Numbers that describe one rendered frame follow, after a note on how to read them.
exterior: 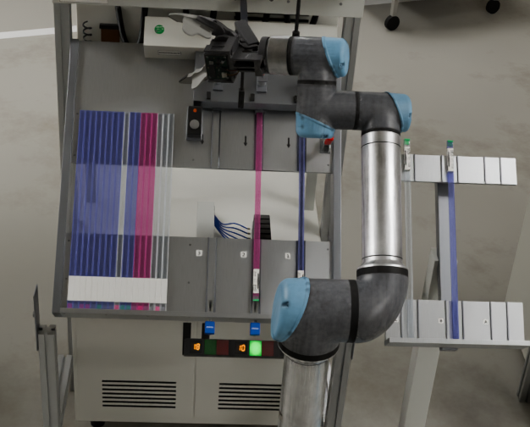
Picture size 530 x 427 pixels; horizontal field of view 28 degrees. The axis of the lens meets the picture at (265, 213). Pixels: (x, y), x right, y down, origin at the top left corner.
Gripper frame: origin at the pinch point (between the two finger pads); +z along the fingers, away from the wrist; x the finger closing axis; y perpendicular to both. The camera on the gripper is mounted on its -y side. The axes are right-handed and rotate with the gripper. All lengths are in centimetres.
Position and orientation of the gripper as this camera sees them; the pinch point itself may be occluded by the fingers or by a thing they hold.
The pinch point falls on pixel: (173, 47)
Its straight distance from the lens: 215.8
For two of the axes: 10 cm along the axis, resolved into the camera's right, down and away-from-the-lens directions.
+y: -2.2, 6.1, -7.6
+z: -9.7, -0.6, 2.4
